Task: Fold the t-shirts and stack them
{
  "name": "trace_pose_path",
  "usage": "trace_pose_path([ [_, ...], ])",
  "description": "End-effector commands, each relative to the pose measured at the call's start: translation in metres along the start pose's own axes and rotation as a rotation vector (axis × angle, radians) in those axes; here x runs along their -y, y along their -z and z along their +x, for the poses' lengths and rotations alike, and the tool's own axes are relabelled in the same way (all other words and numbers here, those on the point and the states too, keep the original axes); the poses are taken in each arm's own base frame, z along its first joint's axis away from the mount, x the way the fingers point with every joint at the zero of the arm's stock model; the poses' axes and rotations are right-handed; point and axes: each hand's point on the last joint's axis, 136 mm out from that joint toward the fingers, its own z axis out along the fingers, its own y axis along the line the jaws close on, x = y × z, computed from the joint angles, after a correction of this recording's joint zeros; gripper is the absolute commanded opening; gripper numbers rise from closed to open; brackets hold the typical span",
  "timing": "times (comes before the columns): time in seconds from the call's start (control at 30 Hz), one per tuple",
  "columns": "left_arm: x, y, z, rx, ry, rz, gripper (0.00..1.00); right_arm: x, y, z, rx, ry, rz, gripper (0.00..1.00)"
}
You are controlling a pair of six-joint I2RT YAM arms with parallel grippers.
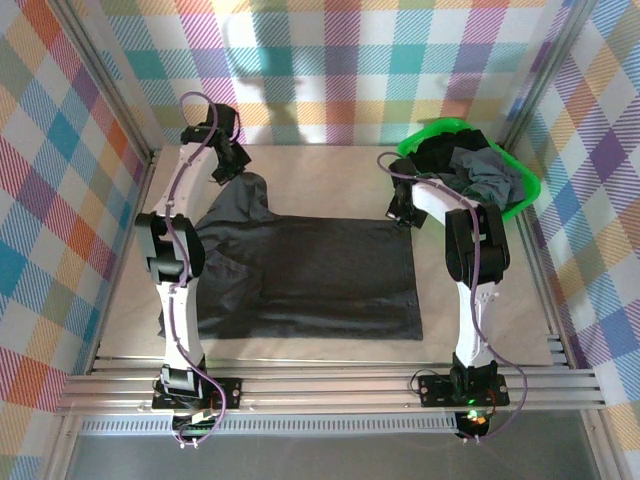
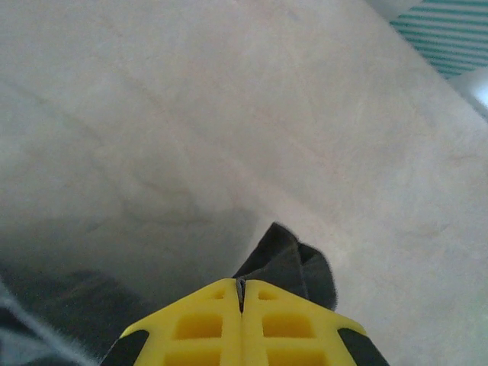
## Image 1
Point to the dark grey t-shirt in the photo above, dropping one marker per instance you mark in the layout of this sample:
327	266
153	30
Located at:
325	275

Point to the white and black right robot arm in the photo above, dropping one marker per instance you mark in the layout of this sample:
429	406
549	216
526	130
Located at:
472	320

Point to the black t-shirt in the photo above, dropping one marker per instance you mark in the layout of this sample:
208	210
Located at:
435	150

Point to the dark green t-shirt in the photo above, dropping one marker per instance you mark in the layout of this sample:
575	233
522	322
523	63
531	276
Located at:
475	192

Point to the blue-grey t-shirt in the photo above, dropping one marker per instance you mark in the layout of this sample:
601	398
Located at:
487	170

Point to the green plastic basket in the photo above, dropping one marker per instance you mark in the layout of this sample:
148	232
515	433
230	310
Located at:
525	192

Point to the aluminium frame post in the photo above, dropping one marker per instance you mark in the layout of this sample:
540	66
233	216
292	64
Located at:
545	75
107	82

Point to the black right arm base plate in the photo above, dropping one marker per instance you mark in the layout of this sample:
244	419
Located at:
437	390

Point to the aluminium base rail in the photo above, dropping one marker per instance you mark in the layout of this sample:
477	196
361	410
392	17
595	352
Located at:
325	387

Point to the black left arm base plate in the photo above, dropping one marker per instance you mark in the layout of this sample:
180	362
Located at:
227	392

